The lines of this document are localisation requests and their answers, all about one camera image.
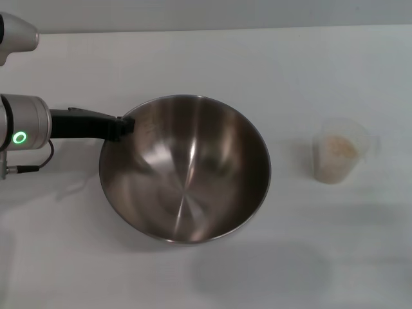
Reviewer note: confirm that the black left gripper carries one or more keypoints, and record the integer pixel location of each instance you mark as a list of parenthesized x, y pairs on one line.
[(80, 125)]

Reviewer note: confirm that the stainless steel mixing bowl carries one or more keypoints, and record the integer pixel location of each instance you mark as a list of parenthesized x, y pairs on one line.
[(193, 180)]

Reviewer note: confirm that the clear plastic measuring cup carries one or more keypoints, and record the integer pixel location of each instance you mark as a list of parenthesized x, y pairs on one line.
[(325, 174)]

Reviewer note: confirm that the white rice grains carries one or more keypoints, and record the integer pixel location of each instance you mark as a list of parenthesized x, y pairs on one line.
[(339, 148)]

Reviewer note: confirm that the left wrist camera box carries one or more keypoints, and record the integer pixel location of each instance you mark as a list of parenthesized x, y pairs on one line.
[(16, 32)]

